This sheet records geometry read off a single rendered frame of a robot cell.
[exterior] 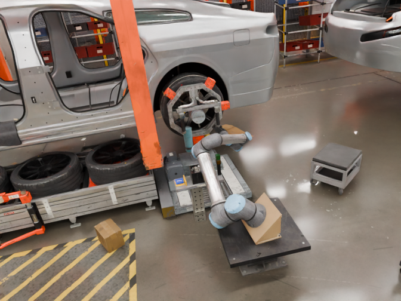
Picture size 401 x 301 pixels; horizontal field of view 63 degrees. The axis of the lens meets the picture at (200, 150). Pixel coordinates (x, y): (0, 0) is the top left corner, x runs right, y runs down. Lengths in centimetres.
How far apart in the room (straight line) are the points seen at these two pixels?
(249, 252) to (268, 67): 196
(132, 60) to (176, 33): 70
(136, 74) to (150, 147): 66
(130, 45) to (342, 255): 234
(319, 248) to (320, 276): 29
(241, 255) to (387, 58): 317
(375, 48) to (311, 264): 287
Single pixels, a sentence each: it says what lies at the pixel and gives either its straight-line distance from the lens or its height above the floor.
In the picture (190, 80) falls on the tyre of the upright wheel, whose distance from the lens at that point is 325.
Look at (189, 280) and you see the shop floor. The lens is 271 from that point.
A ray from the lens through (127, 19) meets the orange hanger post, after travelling 263.
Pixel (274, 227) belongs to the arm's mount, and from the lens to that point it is 248.
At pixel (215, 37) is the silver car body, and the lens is 330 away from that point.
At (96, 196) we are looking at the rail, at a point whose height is 30.
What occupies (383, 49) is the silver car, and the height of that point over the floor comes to 103.
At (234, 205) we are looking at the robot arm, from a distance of 237.
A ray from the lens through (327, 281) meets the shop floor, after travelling 274.
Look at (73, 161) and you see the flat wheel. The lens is 358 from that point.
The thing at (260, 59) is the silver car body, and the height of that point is 123.
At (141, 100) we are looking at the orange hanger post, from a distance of 277.
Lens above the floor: 209
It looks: 29 degrees down
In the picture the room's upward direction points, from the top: 7 degrees counter-clockwise
